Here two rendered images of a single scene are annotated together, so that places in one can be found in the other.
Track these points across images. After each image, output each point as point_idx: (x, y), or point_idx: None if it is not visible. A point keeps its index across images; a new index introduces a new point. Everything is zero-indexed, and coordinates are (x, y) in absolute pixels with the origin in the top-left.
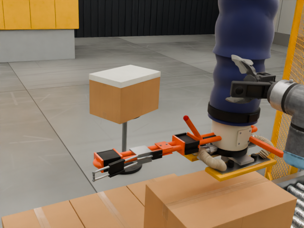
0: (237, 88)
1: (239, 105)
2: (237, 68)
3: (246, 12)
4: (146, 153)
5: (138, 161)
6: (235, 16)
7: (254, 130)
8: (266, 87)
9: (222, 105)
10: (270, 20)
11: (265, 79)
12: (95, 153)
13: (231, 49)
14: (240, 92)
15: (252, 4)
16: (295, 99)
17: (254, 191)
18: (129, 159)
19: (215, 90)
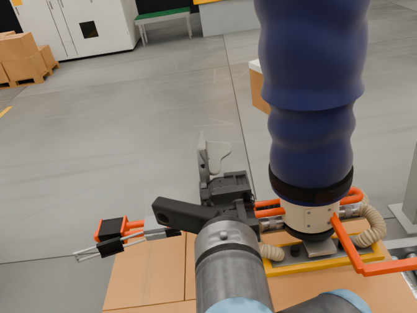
0: (157, 215)
1: (297, 176)
2: (286, 120)
3: (282, 27)
4: (157, 229)
5: (147, 237)
6: (267, 35)
7: (353, 201)
8: (205, 222)
9: (275, 170)
10: (339, 34)
11: (223, 198)
12: (99, 221)
13: (272, 90)
14: (164, 222)
15: (291, 10)
16: (196, 290)
17: (355, 281)
18: (128, 237)
19: (271, 145)
